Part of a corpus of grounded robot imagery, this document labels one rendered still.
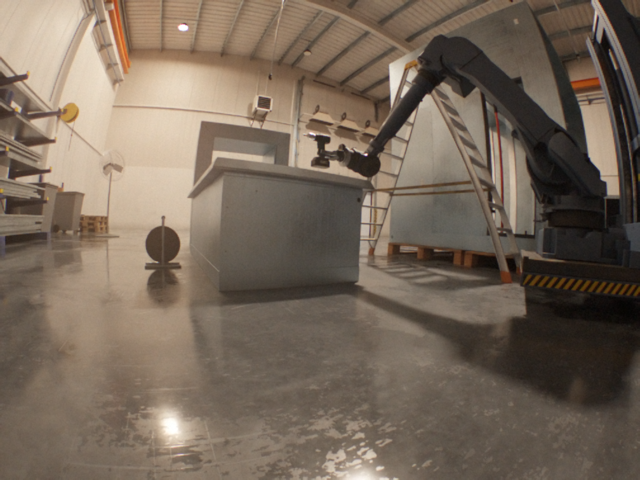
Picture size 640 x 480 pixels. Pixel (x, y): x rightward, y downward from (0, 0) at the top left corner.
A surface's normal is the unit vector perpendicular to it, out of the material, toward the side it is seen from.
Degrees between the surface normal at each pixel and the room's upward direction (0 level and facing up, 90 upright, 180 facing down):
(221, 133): 90
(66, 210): 95
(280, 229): 90
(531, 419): 0
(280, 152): 90
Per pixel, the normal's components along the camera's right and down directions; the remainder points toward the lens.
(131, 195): 0.48, 0.07
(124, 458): 0.05, -1.00
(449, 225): -0.88, -0.02
